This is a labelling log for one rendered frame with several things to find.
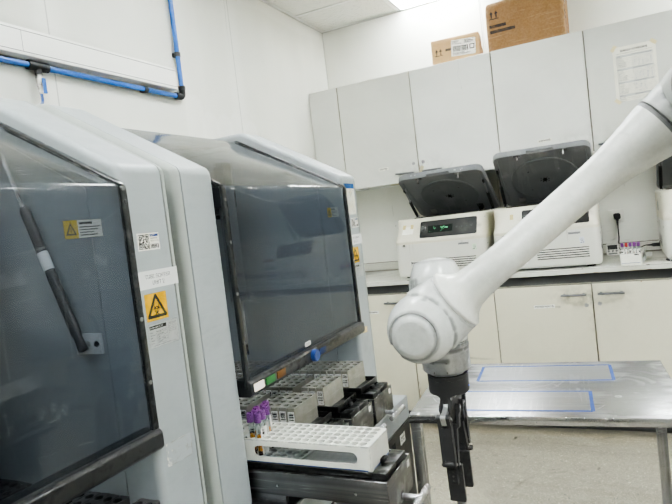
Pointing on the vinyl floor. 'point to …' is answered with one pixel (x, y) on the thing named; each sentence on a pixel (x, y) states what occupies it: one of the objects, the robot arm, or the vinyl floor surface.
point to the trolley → (560, 402)
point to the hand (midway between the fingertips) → (460, 476)
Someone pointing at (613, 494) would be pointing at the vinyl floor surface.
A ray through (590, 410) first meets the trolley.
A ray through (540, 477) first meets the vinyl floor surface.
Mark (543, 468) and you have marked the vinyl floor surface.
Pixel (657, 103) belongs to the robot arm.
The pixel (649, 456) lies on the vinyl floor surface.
